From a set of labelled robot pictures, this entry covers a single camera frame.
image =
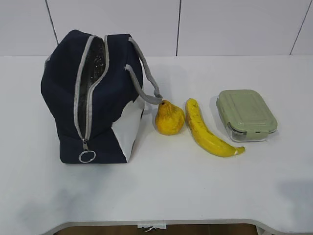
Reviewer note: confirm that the yellow banana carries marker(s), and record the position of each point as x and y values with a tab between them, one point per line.
204	137

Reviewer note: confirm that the navy blue lunch bag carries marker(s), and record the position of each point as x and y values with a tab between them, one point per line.
96	89

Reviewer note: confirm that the green lid glass container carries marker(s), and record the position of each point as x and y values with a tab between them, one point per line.
245	115

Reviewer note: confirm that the yellow pear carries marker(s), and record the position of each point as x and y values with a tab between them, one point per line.
169	119

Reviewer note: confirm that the white tape on table edge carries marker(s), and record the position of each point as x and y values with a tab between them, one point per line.
148	226

